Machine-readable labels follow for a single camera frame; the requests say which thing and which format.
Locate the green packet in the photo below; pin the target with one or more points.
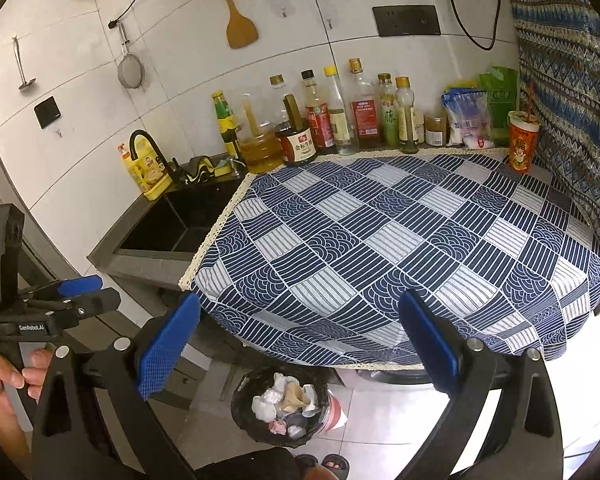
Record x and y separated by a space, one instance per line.
501 85

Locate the person's left hand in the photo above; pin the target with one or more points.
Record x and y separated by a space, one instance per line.
31 380

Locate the silver foil wrapper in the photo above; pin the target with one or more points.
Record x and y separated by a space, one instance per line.
312 406

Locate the yellow green sponge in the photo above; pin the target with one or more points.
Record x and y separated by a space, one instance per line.
225 167

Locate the black trash bin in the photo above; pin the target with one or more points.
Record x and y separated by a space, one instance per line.
260 383

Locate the small black wall switch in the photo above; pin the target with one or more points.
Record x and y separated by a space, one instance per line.
47 112

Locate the green label oil bottle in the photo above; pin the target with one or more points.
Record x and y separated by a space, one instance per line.
389 123

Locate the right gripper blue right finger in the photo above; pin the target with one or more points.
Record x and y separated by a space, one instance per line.
435 341

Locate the dark soy sauce jug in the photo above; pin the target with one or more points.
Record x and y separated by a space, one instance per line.
292 131

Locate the green yellow sauce bottle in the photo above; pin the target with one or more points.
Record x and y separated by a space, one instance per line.
228 126

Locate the yellow dish soap bottle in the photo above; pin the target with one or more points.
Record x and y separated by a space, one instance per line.
154 192

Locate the metal mesh strainer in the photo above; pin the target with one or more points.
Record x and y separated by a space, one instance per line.
131 71

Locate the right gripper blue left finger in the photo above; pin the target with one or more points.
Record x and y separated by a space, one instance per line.
160 343

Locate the small gold cap bottle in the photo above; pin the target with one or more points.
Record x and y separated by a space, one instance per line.
404 100

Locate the red label soy sauce bottle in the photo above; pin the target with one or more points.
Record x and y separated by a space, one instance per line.
317 114

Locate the red snack wrapper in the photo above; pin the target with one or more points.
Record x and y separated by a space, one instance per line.
278 427

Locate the small white tissue ball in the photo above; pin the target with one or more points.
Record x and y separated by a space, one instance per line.
280 383

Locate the red label clear bottle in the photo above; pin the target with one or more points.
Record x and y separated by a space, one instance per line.
364 108

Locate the metal ladle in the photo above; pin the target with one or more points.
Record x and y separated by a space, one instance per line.
26 83

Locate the black yellow dish cloth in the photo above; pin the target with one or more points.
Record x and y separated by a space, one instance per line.
199 169

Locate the clear cooking oil jug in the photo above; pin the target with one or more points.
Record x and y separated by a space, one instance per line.
258 143

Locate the blue white patterned tablecloth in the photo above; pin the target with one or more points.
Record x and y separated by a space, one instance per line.
307 264

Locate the red paper cup with straw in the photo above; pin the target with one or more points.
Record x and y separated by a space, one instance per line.
524 129

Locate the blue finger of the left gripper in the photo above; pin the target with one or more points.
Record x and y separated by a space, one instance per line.
96 303
80 285

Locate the black sink faucet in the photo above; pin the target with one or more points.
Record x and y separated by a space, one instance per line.
147 159

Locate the black kitchen sink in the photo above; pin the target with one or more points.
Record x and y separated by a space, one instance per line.
154 242

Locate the wooden spatula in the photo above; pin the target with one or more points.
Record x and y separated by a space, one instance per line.
240 31

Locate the small glass jar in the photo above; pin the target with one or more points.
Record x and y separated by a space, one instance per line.
435 130

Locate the white vinegar bottle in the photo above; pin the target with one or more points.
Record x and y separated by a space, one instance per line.
337 109

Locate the black wall socket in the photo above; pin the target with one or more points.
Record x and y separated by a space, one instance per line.
410 20

